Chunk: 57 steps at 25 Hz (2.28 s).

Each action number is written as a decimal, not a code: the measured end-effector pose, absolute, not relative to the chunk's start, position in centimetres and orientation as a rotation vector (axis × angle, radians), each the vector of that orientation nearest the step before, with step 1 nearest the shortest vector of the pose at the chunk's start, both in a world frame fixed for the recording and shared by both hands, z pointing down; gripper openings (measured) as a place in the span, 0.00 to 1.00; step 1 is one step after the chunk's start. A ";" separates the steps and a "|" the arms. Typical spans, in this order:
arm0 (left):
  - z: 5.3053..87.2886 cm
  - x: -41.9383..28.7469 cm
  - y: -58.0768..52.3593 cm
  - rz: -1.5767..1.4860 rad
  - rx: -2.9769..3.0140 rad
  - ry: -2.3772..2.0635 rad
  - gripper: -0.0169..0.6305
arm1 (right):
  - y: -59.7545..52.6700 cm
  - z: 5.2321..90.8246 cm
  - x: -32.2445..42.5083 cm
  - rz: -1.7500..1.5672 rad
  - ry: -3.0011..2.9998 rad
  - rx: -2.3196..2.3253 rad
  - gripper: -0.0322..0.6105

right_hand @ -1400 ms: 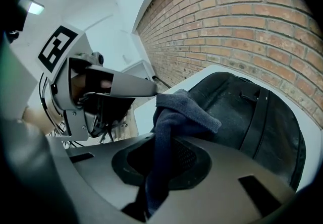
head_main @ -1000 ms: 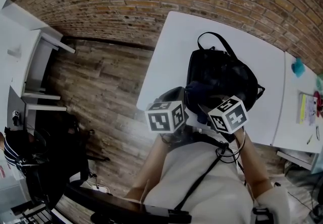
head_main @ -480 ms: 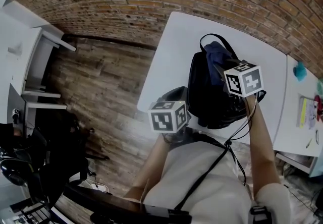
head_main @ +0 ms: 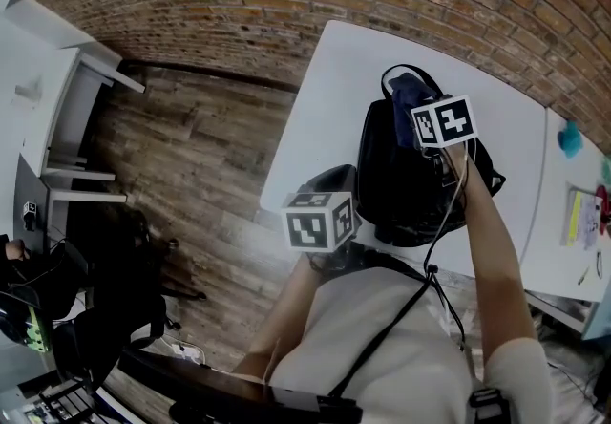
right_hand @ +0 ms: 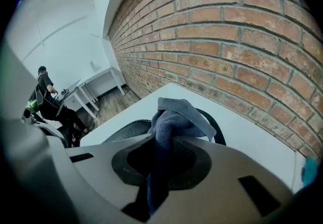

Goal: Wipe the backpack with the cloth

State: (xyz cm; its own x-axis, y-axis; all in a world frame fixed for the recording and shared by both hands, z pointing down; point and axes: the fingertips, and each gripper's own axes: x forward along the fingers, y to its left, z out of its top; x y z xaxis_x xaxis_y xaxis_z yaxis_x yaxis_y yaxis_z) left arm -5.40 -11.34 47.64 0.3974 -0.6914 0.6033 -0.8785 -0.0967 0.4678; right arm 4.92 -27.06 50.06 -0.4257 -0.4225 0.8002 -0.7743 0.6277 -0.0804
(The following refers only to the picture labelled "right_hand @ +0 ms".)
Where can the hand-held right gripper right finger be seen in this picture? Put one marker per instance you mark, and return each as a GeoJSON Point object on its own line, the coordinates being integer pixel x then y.
{"type": "Point", "coordinates": [227, 167]}

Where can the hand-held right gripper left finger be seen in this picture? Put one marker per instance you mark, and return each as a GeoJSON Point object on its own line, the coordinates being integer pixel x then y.
{"type": "Point", "coordinates": [96, 175]}

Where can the black backpack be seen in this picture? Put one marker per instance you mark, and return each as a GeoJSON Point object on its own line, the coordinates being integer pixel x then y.
{"type": "Point", "coordinates": [126, 129]}

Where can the dark blue cloth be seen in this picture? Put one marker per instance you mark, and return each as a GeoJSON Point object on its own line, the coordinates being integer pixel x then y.
{"type": "Point", "coordinates": [174, 119]}

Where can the teal scrubber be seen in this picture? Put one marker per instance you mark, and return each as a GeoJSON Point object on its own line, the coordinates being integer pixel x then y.
{"type": "Point", "coordinates": [310, 170]}

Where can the gray desk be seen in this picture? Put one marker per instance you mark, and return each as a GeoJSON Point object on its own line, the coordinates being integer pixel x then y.
{"type": "Point", "coordinates": [73, 86]}

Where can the black office chair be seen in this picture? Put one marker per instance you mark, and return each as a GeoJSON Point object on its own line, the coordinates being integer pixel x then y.
{"type": "Point", "coordinates": [39, 97]}

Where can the white desk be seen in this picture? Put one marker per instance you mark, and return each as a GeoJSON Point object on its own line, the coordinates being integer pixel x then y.
{"type": "Point", "coordinates": [101, 76]}

